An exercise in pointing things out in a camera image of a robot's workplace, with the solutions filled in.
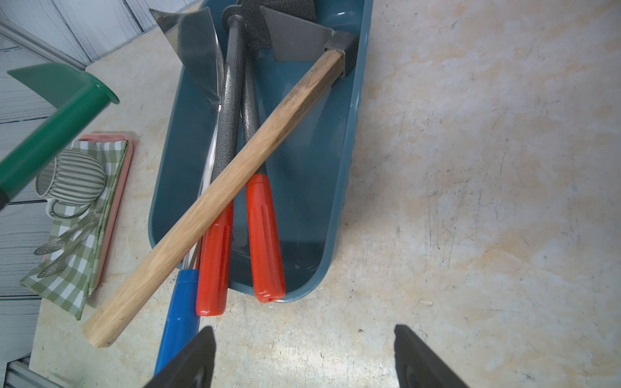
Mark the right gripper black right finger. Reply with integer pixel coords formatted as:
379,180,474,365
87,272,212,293
394,324,468,388

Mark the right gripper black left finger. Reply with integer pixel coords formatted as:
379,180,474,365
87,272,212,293
145,327,217,388

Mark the grey hoe red grip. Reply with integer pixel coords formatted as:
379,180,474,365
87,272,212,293
196,5,246,317
231,1,316,303

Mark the green hoe with red grip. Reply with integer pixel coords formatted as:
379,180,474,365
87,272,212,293
1,63,120,207

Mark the steel hoe with blue grip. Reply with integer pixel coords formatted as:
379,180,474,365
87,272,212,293
150,7,224,373

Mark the wooden handled hoe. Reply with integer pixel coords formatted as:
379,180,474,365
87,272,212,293
83,1,358,348

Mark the teal plastic storage box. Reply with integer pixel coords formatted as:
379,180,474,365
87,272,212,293
148,1,373,302

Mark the green white checkered cloth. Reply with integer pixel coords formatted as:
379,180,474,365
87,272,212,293
20,140,127,320

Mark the metal spoon on cloth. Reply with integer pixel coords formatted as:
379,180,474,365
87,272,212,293
34,211,100,278

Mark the grey ribbed glass cup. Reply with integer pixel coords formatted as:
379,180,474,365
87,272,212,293
35,150,107,221

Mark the pink tray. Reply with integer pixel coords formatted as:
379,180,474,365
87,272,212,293
79,133,134,295

